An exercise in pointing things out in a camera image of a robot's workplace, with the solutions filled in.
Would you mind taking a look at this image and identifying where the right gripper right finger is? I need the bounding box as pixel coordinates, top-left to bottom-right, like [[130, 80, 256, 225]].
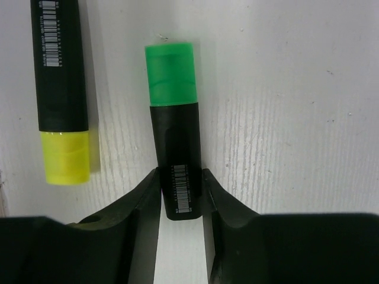
[[202, 169, 378, 283]]

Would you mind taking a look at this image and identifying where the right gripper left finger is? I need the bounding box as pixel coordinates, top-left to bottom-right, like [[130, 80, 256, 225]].
[[1, 170, 161, 283]]

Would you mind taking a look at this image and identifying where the green highlighter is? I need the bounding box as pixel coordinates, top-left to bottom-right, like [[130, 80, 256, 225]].
[[144, 42, 202, 221]]

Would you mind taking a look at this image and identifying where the yellow highlighter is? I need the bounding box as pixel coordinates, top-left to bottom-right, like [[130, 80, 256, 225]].
[[30, 1, 90, 185]]

